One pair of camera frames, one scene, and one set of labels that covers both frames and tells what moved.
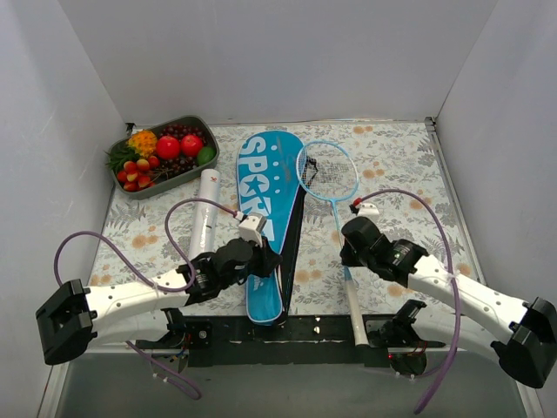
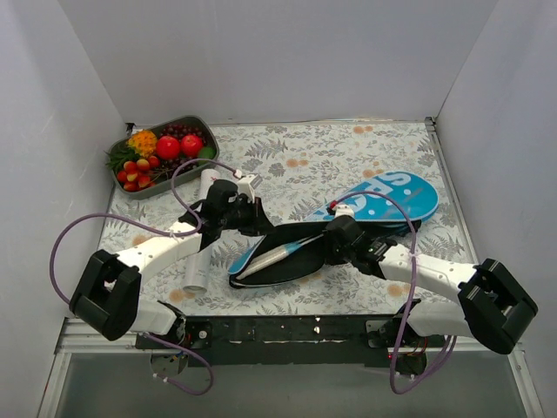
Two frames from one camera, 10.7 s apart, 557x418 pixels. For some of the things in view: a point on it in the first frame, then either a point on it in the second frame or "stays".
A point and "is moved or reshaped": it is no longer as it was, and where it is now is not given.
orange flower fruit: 144,142 stays
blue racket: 330,171 is moved or reshaped
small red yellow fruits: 137,175 stays
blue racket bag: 270,165 -> 312,263
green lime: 205,155 stays
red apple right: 191,145 stays
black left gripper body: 267,259 -> 251,213
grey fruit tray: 149,161 stays
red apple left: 167,147 stays
